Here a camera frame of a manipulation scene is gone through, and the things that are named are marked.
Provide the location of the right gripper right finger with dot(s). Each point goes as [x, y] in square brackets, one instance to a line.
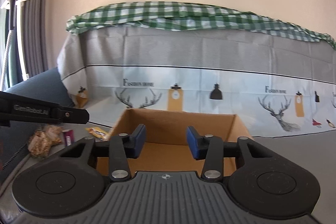
[212, 149]

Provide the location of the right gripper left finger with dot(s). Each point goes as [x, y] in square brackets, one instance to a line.
[119, 149]

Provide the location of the yellow candy pack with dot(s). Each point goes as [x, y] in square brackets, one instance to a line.
[99, 133]

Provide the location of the clear puffed grain snack bag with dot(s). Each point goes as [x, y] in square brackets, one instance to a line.
[43, 139]

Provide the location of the white purple snack bar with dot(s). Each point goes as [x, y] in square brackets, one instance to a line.
[68, 135]

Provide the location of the open cardboard box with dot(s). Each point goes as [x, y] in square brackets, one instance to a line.
[166, 148]

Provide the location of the blue sofa armrest cushion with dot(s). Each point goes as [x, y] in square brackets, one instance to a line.
[46, 86]

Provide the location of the deer print grey cloth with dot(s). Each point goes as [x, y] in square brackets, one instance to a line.
[277, 86]

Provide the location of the white garment steamer stand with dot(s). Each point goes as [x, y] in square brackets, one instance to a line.
[15, 22]

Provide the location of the green checkered cloth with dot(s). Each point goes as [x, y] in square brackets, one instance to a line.
[181, 16]

